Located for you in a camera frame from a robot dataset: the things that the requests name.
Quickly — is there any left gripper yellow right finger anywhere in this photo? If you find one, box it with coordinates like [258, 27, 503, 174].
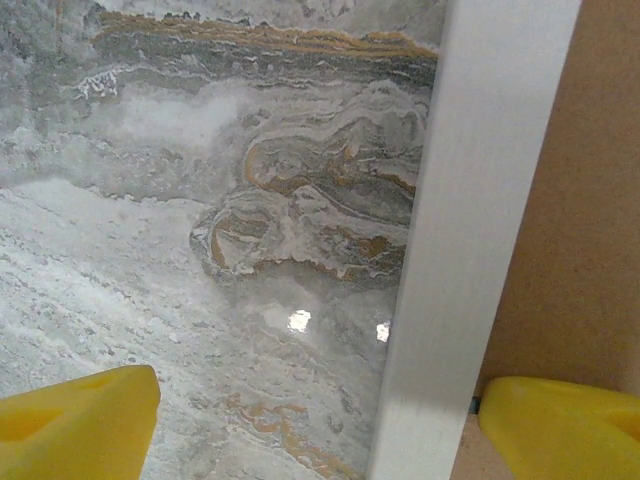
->
[478, 375, 640, 480]

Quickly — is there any brown backing board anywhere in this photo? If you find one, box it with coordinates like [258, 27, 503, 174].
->
[448, 0, 640, 480]

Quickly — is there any white picture frame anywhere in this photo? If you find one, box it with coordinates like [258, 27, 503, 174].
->
[366, 0, 585, 480]

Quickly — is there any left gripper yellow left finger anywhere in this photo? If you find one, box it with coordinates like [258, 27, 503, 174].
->
[0, 364, 163, 480]

